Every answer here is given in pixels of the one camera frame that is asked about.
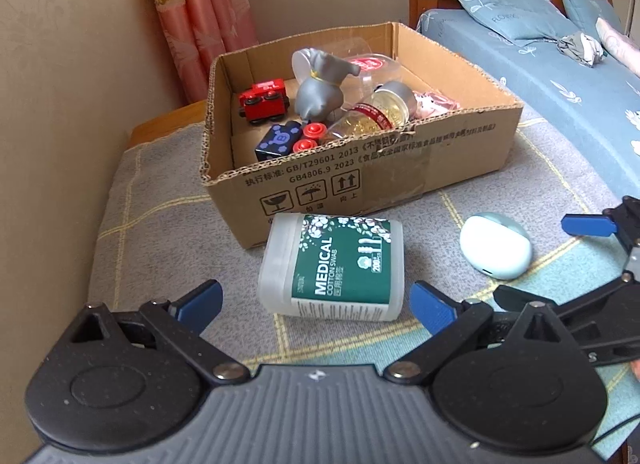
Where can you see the black toy train engine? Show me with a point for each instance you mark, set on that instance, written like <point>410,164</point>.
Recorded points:
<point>291,137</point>

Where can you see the right hand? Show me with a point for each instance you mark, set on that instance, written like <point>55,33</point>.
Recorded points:
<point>635,368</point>

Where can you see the fish oil capsule bottle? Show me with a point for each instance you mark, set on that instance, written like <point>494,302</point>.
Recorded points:
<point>388,107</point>

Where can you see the white cotton swab container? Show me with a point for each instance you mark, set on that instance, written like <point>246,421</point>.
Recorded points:
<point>333,268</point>

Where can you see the pink curtain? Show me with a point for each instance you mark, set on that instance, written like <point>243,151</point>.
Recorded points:
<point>198,31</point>

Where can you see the blue pillow near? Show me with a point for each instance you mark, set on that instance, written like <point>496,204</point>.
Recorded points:
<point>521,20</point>

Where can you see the blue pillow far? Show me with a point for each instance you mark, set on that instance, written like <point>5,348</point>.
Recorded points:
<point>585,13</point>

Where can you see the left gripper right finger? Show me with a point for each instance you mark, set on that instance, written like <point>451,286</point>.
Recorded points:
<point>454,328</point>

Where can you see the red toy train car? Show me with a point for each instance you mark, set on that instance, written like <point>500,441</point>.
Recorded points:
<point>264,101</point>

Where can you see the mint green earbud case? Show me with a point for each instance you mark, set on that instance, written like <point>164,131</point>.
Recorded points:
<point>496,245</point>

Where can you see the grey green checked blanket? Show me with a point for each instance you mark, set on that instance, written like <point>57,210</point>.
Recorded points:
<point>161,236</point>

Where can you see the blue floral bedsheet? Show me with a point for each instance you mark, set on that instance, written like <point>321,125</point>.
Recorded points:
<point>595,108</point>

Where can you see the grey crumpled cloth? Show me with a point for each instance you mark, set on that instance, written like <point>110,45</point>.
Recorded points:
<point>582,48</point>

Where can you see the clear plastic jar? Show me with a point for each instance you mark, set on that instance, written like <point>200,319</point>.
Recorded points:
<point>345,48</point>

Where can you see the pink clear earbud case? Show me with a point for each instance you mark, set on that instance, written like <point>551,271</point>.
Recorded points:
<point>433,104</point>

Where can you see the pink white pillow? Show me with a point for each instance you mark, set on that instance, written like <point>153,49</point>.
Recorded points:
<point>618,45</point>

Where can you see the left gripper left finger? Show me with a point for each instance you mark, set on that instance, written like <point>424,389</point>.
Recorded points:
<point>177,327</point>

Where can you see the clear red-label tape dispenser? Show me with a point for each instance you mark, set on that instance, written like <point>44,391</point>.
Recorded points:
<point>375,70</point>

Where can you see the blue pillow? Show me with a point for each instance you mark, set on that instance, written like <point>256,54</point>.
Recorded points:
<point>521,20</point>
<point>585,13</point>

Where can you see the grey cat figurine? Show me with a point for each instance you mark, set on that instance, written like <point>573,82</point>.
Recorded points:
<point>320,93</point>

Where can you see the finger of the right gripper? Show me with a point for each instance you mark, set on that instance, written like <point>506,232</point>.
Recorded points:
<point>565,298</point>
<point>621,221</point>

